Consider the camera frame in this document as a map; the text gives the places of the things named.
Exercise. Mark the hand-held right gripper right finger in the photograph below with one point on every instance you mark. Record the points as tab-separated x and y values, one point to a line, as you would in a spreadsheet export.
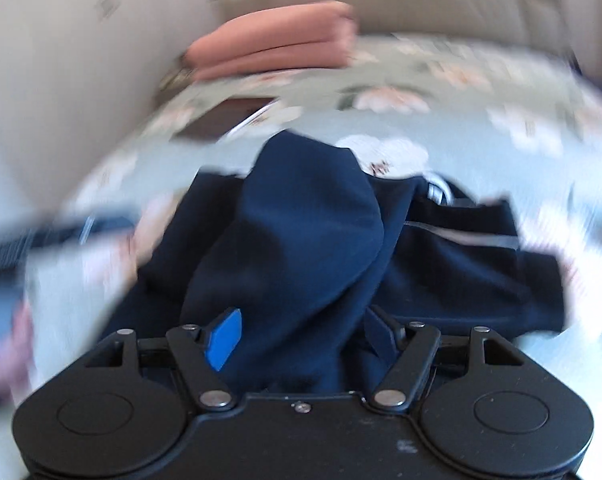
381	336

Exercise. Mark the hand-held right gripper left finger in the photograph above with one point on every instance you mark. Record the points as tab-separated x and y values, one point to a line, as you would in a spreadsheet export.
225	339

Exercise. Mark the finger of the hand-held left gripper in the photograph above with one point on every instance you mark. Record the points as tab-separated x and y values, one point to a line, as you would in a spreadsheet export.
106	226

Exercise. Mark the navy blue garment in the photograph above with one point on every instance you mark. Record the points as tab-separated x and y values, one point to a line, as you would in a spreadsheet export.
301	240

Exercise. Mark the dark brown flat object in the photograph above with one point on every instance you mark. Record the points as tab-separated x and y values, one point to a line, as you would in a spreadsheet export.
216	120

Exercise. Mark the floral bed sheet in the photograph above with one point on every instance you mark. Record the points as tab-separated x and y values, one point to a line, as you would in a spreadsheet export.
311	105

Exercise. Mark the folded pink blanket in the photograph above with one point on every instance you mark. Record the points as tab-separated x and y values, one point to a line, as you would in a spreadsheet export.
276	40

